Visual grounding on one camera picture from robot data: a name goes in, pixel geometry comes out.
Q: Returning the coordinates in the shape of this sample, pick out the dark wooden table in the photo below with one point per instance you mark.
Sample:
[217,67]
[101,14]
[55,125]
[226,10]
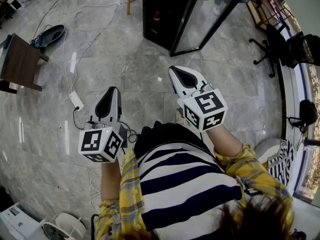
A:
[20,59]

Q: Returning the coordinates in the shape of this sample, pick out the dark grey shell case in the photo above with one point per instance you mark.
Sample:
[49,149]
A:
[53,34]

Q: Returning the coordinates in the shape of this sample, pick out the black white striped cushion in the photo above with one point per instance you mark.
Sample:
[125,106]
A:
[283,159]

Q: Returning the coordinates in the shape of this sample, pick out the dark soda bottle red label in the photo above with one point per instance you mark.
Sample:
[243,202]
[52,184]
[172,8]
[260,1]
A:
[157,19]

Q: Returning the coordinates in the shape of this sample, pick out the white fan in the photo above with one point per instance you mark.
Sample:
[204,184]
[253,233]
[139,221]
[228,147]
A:
[67,224]

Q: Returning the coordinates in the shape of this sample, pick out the yellow plaid overshirt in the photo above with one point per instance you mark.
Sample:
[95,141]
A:
[250,171]

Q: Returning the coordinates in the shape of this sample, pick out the person's left forearm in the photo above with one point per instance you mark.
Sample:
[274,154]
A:
[110,181]

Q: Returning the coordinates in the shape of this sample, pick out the black glass-door cabinet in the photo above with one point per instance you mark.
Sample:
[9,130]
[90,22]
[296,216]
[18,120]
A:
[150,35]

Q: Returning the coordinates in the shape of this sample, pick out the teal and black device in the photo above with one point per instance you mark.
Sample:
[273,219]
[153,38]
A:
[36,41]

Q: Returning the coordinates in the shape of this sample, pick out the white appliance box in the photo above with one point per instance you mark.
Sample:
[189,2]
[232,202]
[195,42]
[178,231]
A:
[17,224]

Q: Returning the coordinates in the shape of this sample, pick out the black trousers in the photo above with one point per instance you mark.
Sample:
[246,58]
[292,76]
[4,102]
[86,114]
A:
[162,136]

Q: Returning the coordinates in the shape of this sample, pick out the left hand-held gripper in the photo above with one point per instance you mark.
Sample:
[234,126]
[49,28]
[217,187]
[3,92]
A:
[92,144]

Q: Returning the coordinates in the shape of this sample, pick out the navy white striped shirt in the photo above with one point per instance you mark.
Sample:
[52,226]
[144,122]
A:
[180,184]

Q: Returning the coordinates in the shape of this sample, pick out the wooden shelf rack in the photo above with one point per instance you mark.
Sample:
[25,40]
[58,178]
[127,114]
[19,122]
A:
[260,14]

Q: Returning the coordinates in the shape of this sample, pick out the black bag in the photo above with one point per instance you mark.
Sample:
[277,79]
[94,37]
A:
[308,111]

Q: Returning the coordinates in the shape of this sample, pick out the person's right forearm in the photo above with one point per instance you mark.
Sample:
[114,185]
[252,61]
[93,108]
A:
[222,140]

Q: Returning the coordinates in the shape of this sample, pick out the white power strip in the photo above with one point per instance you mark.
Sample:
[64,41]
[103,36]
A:
[76,101]

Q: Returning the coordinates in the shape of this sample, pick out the white chair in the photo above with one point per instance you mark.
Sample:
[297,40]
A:
[265,150]

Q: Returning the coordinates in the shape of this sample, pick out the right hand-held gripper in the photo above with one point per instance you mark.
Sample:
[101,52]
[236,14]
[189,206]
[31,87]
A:
[207,106]

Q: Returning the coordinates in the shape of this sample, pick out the black office chair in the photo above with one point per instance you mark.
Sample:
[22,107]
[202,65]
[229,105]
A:
[295,49]

